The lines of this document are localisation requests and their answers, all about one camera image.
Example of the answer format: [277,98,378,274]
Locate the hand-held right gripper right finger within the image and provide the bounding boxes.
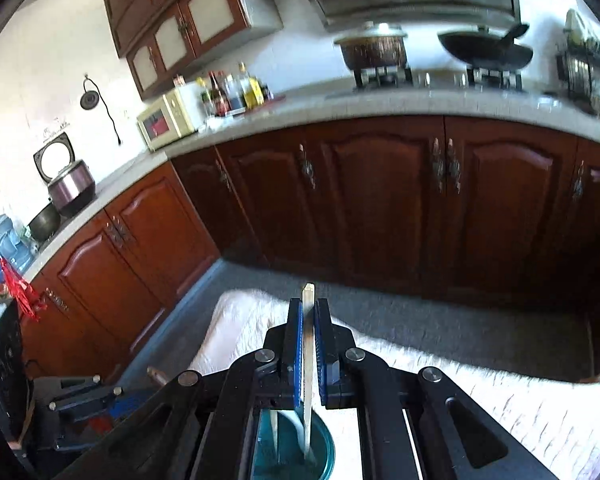
[314,297,561,480]

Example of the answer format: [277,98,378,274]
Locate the dark wooden base cabinets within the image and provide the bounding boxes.
[17,115,600,386]

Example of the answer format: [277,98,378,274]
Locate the blue water jug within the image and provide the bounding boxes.
[0,207,33,271]

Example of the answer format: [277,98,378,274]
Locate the cream microwave oven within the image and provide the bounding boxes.
[136,92,196,152]

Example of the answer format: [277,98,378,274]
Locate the purple rice cooker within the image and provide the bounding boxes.
[33,131,97,216]

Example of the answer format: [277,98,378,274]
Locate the red tassel ornament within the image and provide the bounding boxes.
[0,257,48,323]

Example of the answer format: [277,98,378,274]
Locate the teal rimmed white utensil holder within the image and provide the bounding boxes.
[250,407,337,480]

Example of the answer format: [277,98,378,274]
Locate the wooden upper cabinets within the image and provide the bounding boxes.
[101,0,283,101]

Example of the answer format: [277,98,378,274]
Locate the gas stove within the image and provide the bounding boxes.
[325,67,528,98]

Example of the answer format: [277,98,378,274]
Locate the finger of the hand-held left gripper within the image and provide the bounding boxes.
[47,374,153,415]
[54,410,131,451]

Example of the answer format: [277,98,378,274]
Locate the speckled stone countertop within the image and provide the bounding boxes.
[22,87,600,283]

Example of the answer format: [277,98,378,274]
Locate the black wok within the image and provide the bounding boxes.
[437,22,535,72]

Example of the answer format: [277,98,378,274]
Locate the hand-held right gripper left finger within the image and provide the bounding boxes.
[55,297,305,480]

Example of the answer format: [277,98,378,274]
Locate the dark lidded cooking pot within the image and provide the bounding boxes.
[332,21,410,72]

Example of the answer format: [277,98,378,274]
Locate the white rag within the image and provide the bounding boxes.
[202,116,241,131]

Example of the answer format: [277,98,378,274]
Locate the black metal bowl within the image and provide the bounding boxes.
[28,203,62,242]

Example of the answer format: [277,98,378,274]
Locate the white countertop appliance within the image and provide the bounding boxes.
[172,82,208,131]

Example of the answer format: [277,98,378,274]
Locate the white quilted tablecloth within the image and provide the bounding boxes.
[187,287,600,480]

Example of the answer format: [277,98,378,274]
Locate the light bamboo chopstick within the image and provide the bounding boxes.
[300,282,317,461]

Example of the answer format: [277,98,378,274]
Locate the black round plug with cord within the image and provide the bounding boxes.
[80,74,123,147]

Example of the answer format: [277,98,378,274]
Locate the group of condiment bottles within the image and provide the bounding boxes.
[195,62,273,117]

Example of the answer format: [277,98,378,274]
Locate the black dish rack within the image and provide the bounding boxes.
[555,8,600,121]

